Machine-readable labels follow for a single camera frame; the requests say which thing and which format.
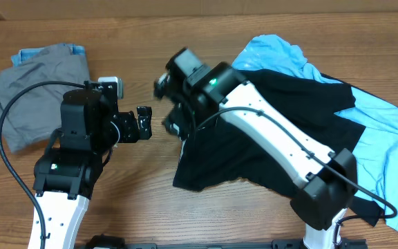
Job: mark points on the black shorts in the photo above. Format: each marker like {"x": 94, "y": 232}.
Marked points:
{"x": 219, "y": 151}

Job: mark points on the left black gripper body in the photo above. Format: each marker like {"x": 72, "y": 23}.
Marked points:
{"x": 128, "y": 133}

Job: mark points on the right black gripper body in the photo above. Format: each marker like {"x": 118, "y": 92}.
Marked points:
{"x": 173, "y": 121}

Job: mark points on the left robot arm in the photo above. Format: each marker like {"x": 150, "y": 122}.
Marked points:
{"x": 91, "y": 125}

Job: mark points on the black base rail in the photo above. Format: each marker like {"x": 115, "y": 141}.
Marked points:
{"x": 102, "y": 241}

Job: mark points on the light blue t-shirt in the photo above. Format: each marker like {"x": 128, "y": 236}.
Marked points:
{"x": 377, "y": 149}

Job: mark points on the grey folded shorts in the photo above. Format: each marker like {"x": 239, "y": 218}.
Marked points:
{"x": 34, "y": 116}

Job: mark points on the blue denim folded garment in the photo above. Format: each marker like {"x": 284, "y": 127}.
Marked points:
{"x": 26, "y": 53}

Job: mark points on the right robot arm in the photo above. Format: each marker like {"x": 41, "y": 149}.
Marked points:
{"x": 326, "y": 180}

